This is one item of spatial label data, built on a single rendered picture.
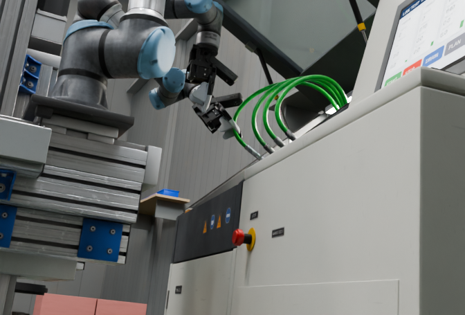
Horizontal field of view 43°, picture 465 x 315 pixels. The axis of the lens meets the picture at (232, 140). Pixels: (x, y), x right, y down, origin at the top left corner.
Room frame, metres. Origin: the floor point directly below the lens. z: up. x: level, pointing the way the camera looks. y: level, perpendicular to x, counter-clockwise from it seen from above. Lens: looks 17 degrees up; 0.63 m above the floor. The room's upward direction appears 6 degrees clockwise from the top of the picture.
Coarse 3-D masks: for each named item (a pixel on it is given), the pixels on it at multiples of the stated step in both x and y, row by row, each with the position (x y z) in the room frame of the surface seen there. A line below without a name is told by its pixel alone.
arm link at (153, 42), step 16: (144, 0) 1.21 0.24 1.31; (160, 0) 1.23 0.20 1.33; (128, 16) 1.20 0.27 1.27; (144, 16) 1.20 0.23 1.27; (160, 16) 1.22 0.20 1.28; (112, 32) 1.23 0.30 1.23; (128, 32) 1.20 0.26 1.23; (144, 32) 1.20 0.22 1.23; (160, 32) 1.19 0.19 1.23; (112, 48) 1.22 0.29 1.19; (128, 48) 1.20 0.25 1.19; (144, 48) 1.19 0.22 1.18; (160, 48) 1.21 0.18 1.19; (112, 64) 1.24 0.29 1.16; (128, 64) 1.22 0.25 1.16; (144, 64) 1.21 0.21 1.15; (160, 64) 1.23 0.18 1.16
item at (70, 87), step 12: (60, 72) 1.26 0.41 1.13; (72, 72) 1.24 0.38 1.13; (84, 72) 1.24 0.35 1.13; (60, 84) 1.24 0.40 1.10; (72, 84) 1.23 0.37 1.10; (84, 84) 1.24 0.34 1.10; (96, 84) 1.26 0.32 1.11; (48, 96) 1.25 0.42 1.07; (60, 96) 1.23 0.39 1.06; (72, 96) 1.22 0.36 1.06; (84, 96) 1.23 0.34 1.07; (96, 96) 1.25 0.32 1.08; (108, 108) 1.29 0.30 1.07
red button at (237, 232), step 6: (252, 228) 1.27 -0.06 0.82; (234, 234) 1.27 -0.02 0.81; (240, 234) 1.25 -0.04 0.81; (246, 234) 1.27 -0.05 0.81; (252, 234) 1.27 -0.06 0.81; (234, 240) 1.27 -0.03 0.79; (240, 240) 1.26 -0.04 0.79; (246, 240) 1.27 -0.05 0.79; (252, 240) 1.27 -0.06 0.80; (246, 246) 1.30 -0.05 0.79; (252, 246) 1.26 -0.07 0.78
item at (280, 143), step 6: (294, 78) 1.61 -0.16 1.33; (282, 84) 1.60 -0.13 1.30; (288, 84) 1.60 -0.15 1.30; (330, 84) 1.64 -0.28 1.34; (276, 90) 1.59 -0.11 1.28; (336, 90) 1.65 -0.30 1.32; (270, 96) 1.59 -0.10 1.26; (270, 102) 1.59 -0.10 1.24; (342, 102) 1.65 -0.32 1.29; (264, 108) 1.58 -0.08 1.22; (264, 114) 1.58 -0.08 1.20; (264, 120) 1.58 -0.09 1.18; (264, 126) 1.59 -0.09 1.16; (270, 132) 1.59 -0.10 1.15; (276, 138) 1.59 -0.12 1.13; (282, 144) 1.60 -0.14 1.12
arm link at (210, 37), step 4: (200, 32) 1.67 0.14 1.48; (204, 32) 1.66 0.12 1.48; (208, 32) 1.66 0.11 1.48; (212, 32) 1.67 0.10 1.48; (200, 36) 1.67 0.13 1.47; (204, 36) 1.66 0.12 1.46; (208, 36) 1.67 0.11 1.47; (212, 36) 1.66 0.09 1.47; (216, 36) 1.67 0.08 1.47; (200, 40) 1.67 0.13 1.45; (204, 40) 1.66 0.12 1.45; (208, 40) 1.66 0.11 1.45; (212, 40) 1.67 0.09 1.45; (216, 40) 1.67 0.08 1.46; (212, 44) 1.67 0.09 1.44; (216, 44) 1.68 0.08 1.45
